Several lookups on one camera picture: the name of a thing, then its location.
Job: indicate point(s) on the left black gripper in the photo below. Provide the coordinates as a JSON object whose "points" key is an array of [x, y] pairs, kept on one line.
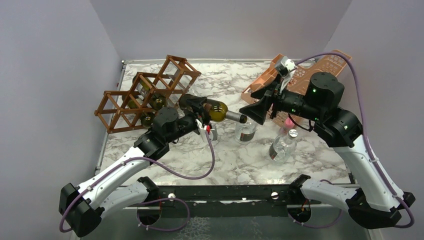
{"points": [[197, 103]]}

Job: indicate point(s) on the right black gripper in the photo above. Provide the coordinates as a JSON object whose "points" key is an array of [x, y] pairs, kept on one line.
{"points": [[257, 111]]}

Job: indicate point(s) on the olive wine bottle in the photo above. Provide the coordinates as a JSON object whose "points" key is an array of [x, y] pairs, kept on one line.
{"points": [[217, 111]]}

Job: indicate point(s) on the green wine bottle cream label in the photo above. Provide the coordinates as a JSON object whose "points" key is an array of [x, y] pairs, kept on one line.
{"points": [[142, 117]]}

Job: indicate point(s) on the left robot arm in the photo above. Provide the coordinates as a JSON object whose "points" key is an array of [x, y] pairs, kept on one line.
{"points": [[83, 207]]}

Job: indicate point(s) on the clear bottle with label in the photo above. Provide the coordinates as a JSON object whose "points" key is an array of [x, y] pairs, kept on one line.
{"points": [[245, 132]]}

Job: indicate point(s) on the clear bottle pink cap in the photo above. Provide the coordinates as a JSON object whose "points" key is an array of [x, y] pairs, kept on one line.
{"points": [[286, 127]]}

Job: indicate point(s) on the clear bottle silver cap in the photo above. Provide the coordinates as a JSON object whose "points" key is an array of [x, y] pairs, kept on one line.
{"points": [[182, 77]]}

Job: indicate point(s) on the brown wooden wine rack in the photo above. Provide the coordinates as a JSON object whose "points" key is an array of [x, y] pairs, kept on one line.
{"points": [[150, 87]]}

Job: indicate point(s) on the peach plastic tiered basket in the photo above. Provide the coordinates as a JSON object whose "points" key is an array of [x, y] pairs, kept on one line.
{"points": [[298, 79]]}

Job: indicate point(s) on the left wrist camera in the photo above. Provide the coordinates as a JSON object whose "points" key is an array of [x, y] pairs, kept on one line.
{"points": [[207, 131]]}

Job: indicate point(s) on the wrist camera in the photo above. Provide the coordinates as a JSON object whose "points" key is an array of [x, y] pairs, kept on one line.
{"points": [[286, 68], [207, 131]]}

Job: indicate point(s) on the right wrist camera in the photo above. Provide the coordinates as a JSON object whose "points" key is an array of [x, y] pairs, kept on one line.
{"points": [[286, 68]]}

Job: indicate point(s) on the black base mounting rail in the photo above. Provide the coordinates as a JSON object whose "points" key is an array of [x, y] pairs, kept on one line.
{"points": [[217, 201]]}

